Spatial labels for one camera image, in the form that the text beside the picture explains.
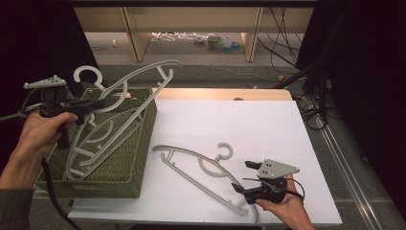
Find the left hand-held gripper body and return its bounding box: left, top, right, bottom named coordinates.
left=22, top=74, right=85, bottom=150

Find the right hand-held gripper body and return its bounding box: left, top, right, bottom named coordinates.
left=243, top=158, right=301, bottom=205

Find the green woven basket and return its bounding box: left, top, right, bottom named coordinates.
left=35, top=87, right=158, bottom=199

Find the person's left hand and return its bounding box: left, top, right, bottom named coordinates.
left=12, top=111, right=79, bottom=164

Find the person's right hand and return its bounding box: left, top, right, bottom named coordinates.
left=255, top=173, right=308, bottom=222

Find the white table mat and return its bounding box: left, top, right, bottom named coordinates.
left=67, top=99, right=344, bottom=227

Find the black curtain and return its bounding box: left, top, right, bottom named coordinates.
left=296, top=0, right=406, bottom=221
left=0, top=0, right=104, bottom=180

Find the pile of colourful toys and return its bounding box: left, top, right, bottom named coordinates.
left=193, top=34, right=245, bottom=55

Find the light wooden shelf unit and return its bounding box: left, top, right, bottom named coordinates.
left=73, top=6, right=315, bottom=63

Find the right hand-held gripper cable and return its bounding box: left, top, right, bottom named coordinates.
left=242, top=176, right=306, bottom=203

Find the hand-held gripper cable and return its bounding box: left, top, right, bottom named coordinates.
left=242, top=176, right=306, bottom=203
left=0, top=102, right=82, bottom=230

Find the coiled black cable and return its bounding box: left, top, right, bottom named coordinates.
left=296, top=95, right=328, bottom=131

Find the left hand-held gripper cable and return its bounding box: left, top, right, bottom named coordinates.
left=0, top=102, right=82, bottom=230

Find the thin white floor cable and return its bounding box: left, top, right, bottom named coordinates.
left=203, top=64, right=280, bottom=81

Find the white cord on floor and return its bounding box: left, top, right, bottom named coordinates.
left=150, top=31, right=209, bottom=43

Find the bundle of black hanging cables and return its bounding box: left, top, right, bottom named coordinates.
left=257, top=6, right=305, bottom=75

